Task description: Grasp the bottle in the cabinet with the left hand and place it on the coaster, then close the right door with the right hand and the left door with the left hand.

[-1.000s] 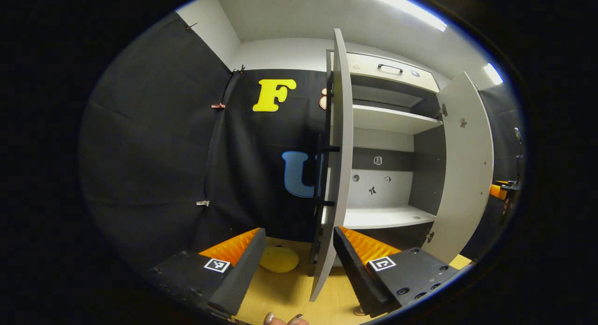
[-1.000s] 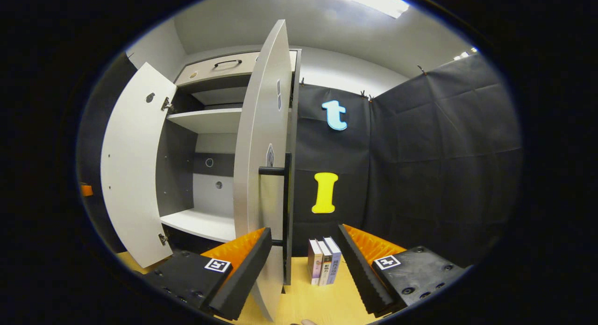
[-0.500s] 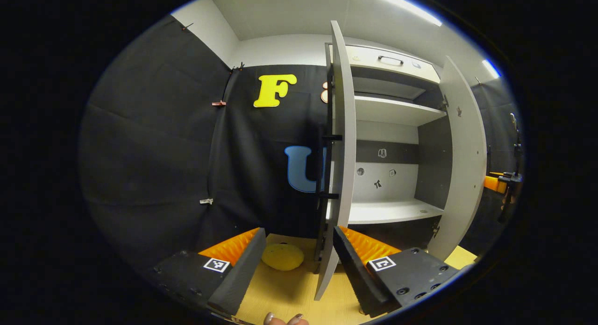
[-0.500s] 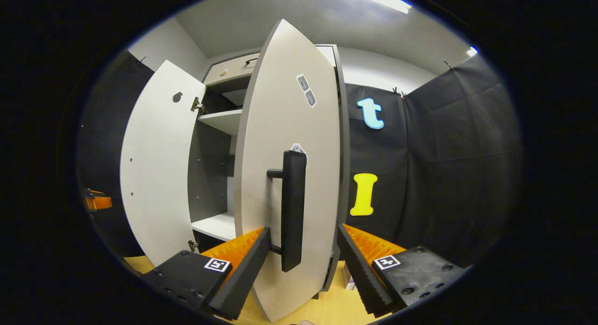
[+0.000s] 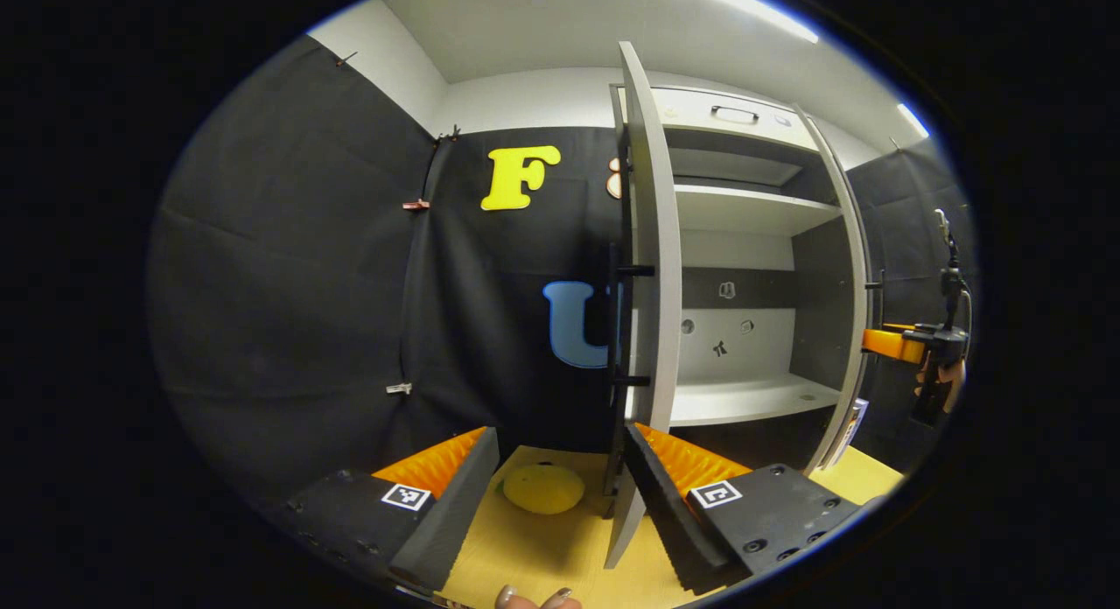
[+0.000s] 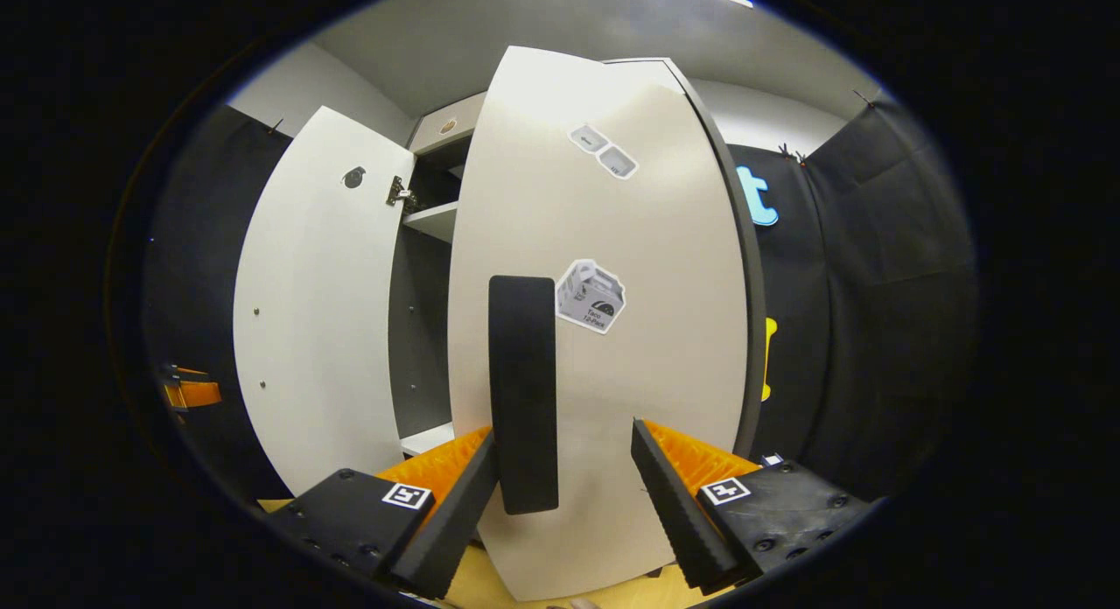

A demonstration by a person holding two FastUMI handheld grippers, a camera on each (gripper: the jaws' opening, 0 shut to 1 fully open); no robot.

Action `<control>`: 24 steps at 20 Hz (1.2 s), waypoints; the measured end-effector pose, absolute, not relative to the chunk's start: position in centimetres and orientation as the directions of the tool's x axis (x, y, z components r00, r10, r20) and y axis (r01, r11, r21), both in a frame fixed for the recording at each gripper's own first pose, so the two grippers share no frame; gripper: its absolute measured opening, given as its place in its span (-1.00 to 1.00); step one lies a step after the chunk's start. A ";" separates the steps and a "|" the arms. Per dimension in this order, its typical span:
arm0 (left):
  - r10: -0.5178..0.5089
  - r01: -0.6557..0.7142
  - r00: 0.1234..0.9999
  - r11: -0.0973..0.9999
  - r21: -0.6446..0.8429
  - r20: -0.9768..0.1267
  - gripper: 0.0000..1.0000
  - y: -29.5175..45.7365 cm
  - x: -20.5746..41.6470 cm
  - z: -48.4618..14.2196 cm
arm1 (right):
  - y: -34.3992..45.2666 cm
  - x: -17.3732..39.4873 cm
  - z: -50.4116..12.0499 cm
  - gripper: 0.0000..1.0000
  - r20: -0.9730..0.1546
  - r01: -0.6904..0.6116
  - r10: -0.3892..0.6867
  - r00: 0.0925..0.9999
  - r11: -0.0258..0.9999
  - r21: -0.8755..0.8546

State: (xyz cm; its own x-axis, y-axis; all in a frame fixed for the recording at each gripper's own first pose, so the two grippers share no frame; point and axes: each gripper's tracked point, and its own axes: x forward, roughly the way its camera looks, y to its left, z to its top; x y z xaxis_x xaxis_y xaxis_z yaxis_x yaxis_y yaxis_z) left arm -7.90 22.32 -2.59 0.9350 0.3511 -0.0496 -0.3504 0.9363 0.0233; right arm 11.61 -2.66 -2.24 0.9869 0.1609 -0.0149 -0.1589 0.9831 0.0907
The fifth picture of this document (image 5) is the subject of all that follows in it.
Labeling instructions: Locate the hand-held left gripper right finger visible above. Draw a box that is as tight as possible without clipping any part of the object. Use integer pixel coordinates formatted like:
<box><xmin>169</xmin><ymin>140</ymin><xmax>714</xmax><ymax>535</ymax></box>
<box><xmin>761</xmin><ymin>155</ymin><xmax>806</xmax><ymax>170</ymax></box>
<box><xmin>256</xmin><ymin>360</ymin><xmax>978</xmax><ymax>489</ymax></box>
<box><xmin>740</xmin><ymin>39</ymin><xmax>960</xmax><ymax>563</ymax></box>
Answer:
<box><xmin>623</xmin><ymin>421</ymin><xmax>863</xmax><ymax>595</ymax></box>

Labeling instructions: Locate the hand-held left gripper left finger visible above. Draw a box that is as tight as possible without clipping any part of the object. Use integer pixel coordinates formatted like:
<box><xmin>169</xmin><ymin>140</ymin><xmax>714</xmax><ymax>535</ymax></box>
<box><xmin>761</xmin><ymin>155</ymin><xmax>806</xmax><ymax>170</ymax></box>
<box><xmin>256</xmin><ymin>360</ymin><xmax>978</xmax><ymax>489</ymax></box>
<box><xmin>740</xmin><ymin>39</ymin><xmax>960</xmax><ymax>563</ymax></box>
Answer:
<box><xmin>280</xmin><ymin>427</ymin><xmax>501</xmax><ymax>592</ymax></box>

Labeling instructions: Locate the yellow round coaster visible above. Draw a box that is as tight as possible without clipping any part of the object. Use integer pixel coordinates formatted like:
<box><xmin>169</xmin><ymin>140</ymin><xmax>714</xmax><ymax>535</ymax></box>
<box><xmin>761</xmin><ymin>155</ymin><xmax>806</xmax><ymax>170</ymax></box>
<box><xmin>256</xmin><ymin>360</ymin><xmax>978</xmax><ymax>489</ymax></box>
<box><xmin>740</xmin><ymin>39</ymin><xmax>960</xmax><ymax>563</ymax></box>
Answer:
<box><xmin>501</xmin><ymin>463</ymin><xmax>586</xmax><ymax>515</ymax></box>

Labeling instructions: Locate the white and grey cabinet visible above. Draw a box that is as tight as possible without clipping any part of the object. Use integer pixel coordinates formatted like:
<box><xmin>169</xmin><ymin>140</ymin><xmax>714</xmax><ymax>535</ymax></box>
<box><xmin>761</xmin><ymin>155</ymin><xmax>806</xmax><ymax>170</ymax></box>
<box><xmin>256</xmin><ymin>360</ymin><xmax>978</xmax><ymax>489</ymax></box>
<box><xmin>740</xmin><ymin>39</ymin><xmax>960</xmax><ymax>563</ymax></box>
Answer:
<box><xmin>610</xmin><ymin>84</ymin><xmax>864</xmax><ymax>479</ymax></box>

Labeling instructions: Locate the cabinet door with bar handle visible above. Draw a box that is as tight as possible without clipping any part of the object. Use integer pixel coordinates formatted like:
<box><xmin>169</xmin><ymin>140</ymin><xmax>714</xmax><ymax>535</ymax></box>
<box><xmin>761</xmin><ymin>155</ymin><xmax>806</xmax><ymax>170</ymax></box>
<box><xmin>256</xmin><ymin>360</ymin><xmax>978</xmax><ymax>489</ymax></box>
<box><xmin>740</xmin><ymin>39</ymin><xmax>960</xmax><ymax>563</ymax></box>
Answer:
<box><xmin>602</xmin><ymin>40</ymin><xmax>683</xmax><ymax>571</ymax></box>

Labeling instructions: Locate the long ceiling light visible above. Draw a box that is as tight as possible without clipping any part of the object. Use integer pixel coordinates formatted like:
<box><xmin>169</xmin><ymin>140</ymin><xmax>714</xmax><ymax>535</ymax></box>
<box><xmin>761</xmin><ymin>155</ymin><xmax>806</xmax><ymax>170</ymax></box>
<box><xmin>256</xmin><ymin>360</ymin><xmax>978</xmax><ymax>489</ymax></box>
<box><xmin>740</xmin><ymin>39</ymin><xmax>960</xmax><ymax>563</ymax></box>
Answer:
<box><xmin>656</xmin><ymin>0</ymin><xmax>820</xmax><ymax>44</ymax></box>

